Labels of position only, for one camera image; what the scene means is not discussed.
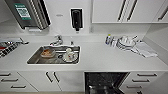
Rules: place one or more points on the small white jar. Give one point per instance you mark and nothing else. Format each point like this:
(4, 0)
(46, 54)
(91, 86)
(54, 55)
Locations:
(114, 42)

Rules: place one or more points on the container with brown food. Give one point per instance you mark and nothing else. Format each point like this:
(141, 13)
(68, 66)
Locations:
(47, 53)

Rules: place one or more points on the white three drawer unit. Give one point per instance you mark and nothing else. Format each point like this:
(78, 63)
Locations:
(146, 82)
(15, 81)

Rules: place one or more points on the chrome faucet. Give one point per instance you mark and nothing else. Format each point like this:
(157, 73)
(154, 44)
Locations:
(57, 40)

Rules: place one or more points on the small wall label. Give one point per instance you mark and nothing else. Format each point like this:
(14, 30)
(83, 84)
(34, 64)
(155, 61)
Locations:
(59, 15)

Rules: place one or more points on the black wall soap dispenser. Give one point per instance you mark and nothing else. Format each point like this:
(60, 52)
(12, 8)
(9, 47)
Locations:
(76, 19)

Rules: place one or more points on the stainless steel sink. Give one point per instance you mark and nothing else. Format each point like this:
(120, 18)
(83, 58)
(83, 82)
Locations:
(35, 59)

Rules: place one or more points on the stack of white plates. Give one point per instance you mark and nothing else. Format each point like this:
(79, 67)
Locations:
(126, 43)

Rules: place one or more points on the white wall outlet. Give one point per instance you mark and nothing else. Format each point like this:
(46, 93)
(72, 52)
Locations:
(90, 29)

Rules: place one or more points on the white mug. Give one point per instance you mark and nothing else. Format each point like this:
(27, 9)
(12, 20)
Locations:
(69, 56)

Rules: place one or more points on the white double door base cabinet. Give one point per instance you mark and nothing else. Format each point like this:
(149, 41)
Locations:
(50, 81)

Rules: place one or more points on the steel paper towel dispenser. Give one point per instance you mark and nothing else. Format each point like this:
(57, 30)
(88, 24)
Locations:
(30, 15)

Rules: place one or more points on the grey utensil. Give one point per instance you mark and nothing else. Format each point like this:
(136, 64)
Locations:
(134, 38)

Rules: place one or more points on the white upper wall cabinet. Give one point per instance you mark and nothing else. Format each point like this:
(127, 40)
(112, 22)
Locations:
(6, 10)
(133, 10)

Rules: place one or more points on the small sink soap pump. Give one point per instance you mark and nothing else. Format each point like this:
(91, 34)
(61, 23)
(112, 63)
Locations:
(71, 43)

